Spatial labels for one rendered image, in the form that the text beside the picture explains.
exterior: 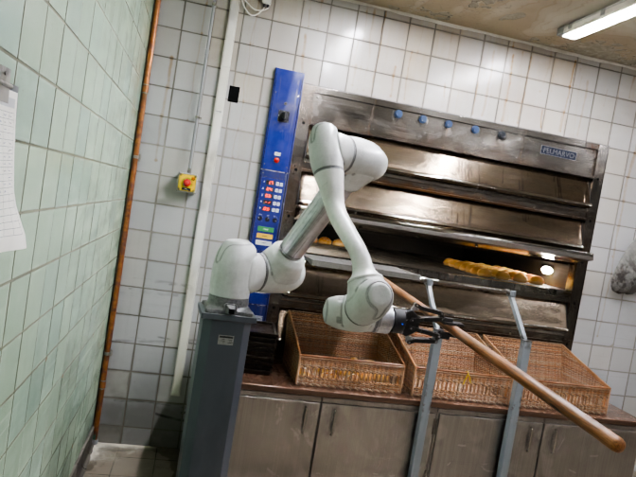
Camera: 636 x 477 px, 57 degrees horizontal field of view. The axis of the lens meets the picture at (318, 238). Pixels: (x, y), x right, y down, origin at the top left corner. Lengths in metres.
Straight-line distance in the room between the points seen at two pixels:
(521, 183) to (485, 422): 1.42
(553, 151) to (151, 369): 2.66
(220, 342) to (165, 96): 1.52
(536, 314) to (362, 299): 2.40
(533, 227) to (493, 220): 0.27
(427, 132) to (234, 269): 1.71
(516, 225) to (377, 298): 2.25
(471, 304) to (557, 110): 1.27
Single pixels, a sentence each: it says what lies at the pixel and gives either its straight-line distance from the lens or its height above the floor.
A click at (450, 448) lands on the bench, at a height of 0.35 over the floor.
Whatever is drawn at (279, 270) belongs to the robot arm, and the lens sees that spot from 2.28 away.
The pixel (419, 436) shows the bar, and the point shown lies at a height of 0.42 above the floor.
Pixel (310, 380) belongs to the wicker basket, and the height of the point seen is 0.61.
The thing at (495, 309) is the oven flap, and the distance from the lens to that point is 3.75.
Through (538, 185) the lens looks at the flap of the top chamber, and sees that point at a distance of 3.80.
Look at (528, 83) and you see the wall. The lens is 3.81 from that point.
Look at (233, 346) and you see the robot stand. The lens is 2.25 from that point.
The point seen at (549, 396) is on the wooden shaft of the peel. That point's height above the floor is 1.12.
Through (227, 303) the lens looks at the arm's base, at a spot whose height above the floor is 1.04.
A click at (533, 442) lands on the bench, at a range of 3.44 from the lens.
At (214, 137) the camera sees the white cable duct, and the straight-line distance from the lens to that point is 3.23.
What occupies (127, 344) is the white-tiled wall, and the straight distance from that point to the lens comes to 3.37.
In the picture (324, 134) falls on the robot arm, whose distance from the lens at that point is 1.95.
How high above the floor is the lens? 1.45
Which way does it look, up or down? 3 degrees down
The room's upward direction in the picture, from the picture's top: 9 degrees clockwise
